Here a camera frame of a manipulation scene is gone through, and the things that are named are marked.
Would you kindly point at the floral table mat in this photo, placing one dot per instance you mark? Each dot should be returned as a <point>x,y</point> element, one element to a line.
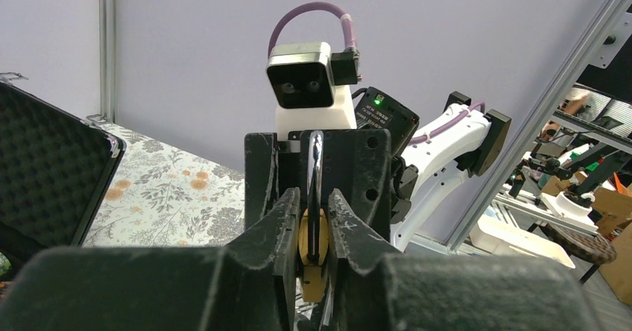
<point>162,196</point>

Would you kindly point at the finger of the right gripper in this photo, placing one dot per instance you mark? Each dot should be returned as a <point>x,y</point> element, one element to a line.
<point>260,179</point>
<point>358,163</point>

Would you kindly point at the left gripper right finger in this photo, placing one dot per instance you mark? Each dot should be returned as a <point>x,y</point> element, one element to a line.
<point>377,287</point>

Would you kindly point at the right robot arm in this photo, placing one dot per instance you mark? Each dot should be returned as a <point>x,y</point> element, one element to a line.
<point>393,172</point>

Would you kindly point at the black poker chip case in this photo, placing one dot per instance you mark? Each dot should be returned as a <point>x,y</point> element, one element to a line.
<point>55,172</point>

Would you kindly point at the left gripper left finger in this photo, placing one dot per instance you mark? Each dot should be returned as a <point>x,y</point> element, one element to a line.
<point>247,284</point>

